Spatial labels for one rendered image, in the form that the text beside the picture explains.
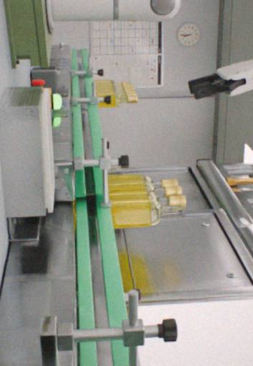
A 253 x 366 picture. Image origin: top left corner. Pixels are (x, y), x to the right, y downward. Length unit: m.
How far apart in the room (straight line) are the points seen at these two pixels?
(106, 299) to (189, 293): 0.36
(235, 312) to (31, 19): 0.78
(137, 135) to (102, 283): 6.57
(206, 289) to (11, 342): 0.59
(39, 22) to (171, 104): 6.25
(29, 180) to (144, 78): 6.33
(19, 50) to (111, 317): 0.69
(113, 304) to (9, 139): 0.36
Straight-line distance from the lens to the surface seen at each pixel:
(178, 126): 7.64
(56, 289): 1.01
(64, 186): 1.33
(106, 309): 0.99
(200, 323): 1.25
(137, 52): 7.34
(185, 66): 7.47
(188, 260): 1.48
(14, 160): 1.11
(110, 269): 1.10
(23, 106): 1.08
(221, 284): 1.39
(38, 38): 1.37
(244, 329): 1.24
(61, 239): 1.17
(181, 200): 1.47
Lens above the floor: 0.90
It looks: 5 degrees up
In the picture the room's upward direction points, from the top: 88 degrees clockwise
